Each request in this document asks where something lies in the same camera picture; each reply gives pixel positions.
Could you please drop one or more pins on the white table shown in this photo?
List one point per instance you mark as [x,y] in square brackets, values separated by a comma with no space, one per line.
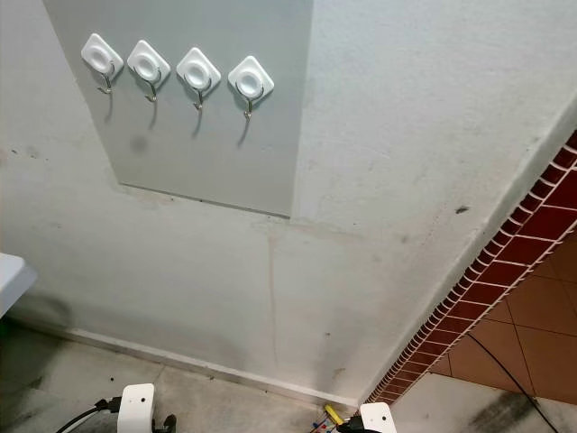
[13,280]

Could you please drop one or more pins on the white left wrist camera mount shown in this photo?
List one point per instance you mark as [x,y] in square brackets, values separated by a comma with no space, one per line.
[136,406]

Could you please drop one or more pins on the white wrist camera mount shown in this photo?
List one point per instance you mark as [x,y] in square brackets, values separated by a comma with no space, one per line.
[379,419]
[136,406]

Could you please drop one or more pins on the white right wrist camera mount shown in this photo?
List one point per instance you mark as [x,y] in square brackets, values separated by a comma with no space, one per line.
[379,419]

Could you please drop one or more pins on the grey wall board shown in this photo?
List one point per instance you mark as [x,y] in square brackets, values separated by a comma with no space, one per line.
[198,153]

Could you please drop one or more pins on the white square wall hook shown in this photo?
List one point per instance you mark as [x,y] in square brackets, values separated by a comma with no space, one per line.
[198,69]
[149,61]
[251,78]
[102,52]

